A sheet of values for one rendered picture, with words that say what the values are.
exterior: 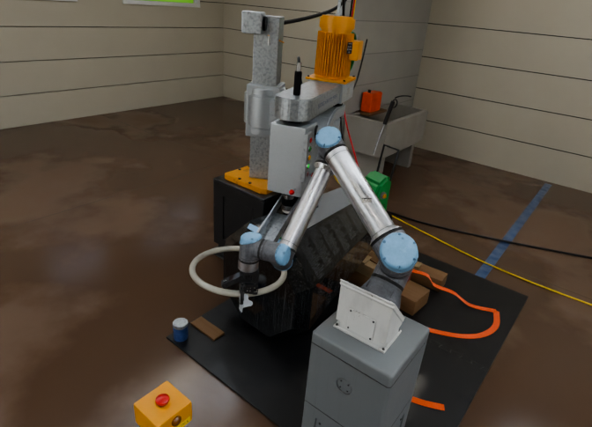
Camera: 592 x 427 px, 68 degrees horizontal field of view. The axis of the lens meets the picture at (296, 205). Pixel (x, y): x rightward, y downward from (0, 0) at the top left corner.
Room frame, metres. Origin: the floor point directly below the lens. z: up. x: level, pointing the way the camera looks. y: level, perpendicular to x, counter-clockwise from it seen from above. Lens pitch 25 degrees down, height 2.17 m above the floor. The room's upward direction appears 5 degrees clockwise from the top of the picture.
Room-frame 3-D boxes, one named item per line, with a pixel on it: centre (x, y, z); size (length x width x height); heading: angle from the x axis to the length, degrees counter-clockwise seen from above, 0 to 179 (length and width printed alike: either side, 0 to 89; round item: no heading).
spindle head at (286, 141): (2.54, 0.02, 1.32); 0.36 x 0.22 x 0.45; 161
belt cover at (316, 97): (2.79, -0.07, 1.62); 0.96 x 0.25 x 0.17; 161
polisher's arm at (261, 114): (3.39, 0.17, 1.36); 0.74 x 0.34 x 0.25; 48
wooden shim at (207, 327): (2.41, 0.55, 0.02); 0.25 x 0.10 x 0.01; 53
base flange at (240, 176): (3.52, 0.31, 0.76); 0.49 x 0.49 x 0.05; 53
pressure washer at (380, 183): (4.30, -0.82, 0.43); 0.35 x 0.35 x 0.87; 38
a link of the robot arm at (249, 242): (1.64, 0.18, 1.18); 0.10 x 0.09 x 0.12; 74
